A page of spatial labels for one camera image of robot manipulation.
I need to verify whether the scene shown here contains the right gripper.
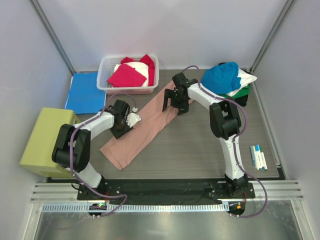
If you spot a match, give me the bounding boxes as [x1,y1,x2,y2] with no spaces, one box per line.
[163,88,190,115]

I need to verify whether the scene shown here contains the pink t-shirt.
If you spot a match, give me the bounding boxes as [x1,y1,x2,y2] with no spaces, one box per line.
[100,81,178,170]

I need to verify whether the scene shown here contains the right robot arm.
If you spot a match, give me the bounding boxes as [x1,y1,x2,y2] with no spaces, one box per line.
[162,72,249,198]

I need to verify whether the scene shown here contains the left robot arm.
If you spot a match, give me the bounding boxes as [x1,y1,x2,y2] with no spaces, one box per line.
[51,99,142,200]

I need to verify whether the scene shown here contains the red t-shirt in basket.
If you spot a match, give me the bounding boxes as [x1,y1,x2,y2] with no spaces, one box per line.
[107,54,156,88]

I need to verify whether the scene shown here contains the white plastic basket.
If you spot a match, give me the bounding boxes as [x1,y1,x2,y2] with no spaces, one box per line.
[96,54,159,95]

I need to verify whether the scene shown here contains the blue folder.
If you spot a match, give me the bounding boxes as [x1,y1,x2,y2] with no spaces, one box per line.
[64,71,106,115]

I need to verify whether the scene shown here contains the white t-shirt in basket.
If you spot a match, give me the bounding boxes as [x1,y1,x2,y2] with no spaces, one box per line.
[109,61,149,88]

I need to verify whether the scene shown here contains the blue t-shirt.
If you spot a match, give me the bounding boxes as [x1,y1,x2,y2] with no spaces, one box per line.
[201,62,241,95]

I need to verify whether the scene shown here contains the black t-shirt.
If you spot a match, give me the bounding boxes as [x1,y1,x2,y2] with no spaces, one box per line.
[234,94,249,107]

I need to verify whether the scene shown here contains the green t-shirt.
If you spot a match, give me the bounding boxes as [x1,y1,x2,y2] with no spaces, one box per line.
[220,84,251,99]

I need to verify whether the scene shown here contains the white t-shirt on pile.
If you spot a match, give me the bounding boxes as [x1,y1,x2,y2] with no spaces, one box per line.
[238,69,258,90]

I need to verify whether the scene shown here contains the yellow-green box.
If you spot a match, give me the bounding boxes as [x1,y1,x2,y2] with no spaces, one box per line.
[19,107,80,179]

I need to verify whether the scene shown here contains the marker pens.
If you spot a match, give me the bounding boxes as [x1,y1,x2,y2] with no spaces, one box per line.
[249,144,268,171]

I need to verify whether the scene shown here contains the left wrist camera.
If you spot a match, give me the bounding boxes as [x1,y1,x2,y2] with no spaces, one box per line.
[125,107,142,128]

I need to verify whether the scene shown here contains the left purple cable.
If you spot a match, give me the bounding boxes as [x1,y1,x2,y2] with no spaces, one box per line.
[69,93,138,221]

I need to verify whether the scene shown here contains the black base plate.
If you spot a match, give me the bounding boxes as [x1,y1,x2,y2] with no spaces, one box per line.
[76,177,256,205]

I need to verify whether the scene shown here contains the white slotted cable duct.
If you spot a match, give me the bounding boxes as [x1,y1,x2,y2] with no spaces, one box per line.
[42,202,229,214]

